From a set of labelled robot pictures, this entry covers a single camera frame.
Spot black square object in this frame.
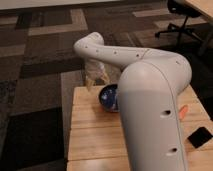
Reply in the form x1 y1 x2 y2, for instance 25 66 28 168
188 127 213 148

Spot wooden desk in background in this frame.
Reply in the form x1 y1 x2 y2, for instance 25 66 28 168
184 0 213 22

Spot dark blue ceramic bowl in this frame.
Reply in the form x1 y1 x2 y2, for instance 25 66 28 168
98 84 118 113

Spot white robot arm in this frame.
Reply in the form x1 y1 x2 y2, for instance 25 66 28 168
74 32 192 171

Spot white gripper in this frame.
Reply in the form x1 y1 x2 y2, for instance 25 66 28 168
85 60 110 91

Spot black office chair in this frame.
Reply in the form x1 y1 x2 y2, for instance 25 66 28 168
154 0 208 47

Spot orange object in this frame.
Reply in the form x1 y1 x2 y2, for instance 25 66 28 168
179 105 188 119

